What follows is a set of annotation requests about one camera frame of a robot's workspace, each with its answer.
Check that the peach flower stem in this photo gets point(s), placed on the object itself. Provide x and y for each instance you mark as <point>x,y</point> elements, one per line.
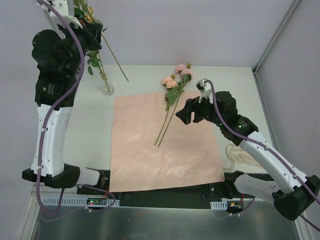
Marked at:
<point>98,70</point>

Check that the right white cable duct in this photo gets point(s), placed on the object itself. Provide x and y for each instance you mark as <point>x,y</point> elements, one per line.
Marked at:
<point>226,205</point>

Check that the right aluminium frame post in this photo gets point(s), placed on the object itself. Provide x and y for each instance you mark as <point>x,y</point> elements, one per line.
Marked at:
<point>277,33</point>

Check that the left white cable duct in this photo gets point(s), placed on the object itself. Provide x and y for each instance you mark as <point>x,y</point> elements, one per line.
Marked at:
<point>76,201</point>

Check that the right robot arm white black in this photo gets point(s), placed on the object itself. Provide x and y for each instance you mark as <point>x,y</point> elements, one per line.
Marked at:
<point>290,191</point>

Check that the pink wrapping paper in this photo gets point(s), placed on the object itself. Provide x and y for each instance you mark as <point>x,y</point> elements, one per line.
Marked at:
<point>151,149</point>

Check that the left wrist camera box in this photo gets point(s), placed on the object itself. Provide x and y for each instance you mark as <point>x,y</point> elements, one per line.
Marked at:
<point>65,8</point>

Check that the white cable duct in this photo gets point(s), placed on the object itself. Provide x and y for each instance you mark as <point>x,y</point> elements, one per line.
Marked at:
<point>226,205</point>
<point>76,201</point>

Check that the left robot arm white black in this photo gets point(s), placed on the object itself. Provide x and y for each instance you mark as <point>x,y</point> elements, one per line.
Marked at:
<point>48,166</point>

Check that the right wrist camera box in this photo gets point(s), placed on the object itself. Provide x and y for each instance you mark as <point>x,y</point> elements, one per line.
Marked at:
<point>205,89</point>

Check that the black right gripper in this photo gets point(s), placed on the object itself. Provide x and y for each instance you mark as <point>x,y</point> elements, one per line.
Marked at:
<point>196,110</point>

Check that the light pink rose stem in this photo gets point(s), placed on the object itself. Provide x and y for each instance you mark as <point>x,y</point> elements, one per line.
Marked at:
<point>182,69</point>

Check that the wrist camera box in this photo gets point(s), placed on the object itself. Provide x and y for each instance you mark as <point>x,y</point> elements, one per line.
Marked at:
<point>65,8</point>
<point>205,89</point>

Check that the clear glass vase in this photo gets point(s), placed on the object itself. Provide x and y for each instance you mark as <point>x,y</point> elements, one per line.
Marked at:
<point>108,88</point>

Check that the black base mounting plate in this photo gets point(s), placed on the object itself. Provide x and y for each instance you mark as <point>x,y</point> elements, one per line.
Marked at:
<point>190,197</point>

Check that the pink artificial flower bouquet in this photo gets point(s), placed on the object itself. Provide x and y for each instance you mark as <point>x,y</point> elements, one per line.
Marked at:
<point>174,90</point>

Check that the shiny metal front panel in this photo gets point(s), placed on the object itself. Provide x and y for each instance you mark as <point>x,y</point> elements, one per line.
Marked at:
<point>260,222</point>

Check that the cream ribbon gold lettering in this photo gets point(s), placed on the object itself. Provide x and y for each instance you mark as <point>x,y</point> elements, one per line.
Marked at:
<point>236,155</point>

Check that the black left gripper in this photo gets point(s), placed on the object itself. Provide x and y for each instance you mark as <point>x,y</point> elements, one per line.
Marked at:
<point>93,35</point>

